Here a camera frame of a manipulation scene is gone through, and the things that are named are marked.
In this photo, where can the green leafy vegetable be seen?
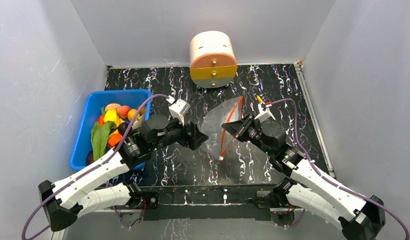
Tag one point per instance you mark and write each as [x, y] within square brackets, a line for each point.
[99, 138]

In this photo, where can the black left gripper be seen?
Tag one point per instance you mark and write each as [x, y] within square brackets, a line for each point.
[197, 137]

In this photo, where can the orange toy pumpkin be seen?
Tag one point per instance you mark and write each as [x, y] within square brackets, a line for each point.
[113, 140]

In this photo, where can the clear red-zipper zip bag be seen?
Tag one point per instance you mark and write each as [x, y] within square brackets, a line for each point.
[219, 139]

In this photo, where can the yellow toy bell pepper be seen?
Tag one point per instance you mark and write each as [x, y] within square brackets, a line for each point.
[112, 116]

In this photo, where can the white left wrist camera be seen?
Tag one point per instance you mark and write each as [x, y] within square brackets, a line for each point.
[178, 108]

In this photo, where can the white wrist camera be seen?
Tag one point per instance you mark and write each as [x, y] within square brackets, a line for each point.
[264, 112]
[178, 108]

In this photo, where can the round three-drawer mini cabinet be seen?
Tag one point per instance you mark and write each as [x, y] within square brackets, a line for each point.
[212, 60]

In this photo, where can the dark purple toy fruit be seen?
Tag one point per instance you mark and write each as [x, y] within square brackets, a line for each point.
[123, 127]

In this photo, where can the orange-yellow toy fruit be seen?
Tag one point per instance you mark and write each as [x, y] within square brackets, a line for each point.
[133, 115]

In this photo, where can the grey toy fish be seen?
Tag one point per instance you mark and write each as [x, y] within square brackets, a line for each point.
[138, 122]

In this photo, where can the blue plastic bin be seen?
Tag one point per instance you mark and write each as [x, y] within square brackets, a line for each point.
[91, 112]

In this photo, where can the purple toy eggplant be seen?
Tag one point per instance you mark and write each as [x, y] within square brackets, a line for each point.
[89, 158]

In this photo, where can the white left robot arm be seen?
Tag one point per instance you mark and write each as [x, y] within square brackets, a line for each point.
[68, 199]

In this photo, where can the tan toy potato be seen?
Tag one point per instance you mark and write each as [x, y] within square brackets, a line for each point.
[112, 106]

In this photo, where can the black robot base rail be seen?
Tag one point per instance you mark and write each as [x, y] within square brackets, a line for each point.
[242, 201]

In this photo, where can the yellow-tipped white pen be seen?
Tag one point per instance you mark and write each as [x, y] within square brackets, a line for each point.
[259, 99]

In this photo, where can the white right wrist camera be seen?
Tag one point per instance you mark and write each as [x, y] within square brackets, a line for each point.
[264, 112]

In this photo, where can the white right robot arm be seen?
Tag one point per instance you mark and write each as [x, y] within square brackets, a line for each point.
[303, 187]

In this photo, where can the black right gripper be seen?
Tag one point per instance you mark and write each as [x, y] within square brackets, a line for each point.
[245, 127]

